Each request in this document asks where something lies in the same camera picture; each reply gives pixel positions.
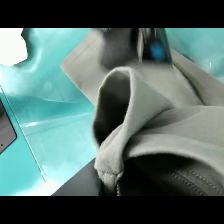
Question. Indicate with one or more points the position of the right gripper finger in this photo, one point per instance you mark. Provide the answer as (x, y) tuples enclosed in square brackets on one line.
[(85, 183)]

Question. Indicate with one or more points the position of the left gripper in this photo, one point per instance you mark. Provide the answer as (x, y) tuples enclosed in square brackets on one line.
[(153, 46)]

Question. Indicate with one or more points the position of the brown T-shirt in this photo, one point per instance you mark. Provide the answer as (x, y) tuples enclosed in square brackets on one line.
[(160, 110)]

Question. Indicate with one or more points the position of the white garment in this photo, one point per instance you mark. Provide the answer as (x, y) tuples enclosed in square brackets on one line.
[(11, 46)]

